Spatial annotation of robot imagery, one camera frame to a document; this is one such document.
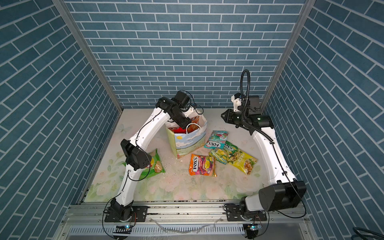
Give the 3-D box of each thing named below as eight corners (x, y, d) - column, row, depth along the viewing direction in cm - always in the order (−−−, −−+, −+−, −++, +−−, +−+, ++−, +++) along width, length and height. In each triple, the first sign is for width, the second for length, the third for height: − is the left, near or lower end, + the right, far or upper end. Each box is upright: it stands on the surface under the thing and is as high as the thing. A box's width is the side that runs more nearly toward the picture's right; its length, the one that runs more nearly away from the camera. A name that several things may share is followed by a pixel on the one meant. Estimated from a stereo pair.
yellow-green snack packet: (227, 162, 94) (228, 160, 91) (235, 149, 100) (236, 147, 97) (249, 176, 88) (250, 174, 86) (256, 161, 94) (258, 159, 92)
